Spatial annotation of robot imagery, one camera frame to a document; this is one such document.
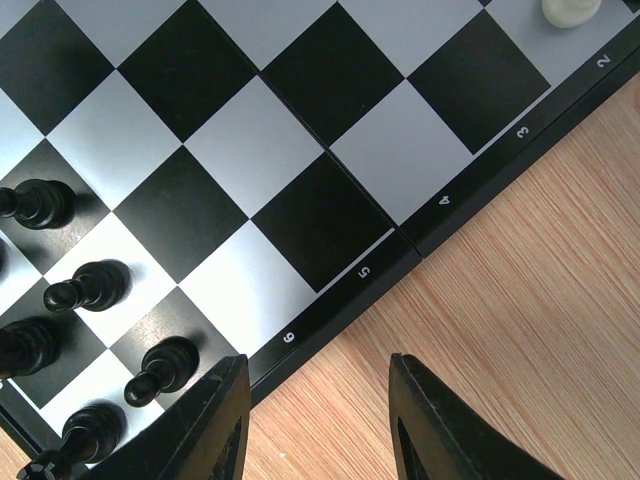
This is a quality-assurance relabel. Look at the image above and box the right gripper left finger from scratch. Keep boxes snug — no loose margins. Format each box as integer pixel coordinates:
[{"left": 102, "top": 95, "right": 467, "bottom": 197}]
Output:
[{"left": 84, "top": 354, "right": 250, "bottom": 480}]

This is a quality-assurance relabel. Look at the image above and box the black pawn piece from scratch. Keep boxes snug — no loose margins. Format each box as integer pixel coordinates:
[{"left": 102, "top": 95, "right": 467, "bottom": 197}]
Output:
[
  {"left": 43, "top": 259, "right": 131, "bottom": 313},
  {"left": 1, "top": 179, "right": 76, "bottom": 230}
]

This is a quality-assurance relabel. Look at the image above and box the white pawn piece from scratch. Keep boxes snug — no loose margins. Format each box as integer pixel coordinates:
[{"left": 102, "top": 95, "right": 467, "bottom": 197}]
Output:
[{"left": 541, "top": 0, "right": 602, "bottom": 29}]

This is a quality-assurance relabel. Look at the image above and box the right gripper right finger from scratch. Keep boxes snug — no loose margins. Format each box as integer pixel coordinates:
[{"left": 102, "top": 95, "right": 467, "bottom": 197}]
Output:
[{"left": 388, "top": 353, "right": 560, "bottom": 479}]

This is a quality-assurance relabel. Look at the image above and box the black rook piece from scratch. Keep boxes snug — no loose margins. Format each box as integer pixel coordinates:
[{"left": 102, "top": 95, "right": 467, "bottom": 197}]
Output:
[{"left": 16, "top": 402, "right": 127, "bottom": 480}]

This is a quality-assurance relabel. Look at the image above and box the black and white chessboard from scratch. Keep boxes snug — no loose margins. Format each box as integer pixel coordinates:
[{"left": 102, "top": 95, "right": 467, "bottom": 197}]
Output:
[{"left": 1, "top": 1, "right": 639, "bottom": 455}]

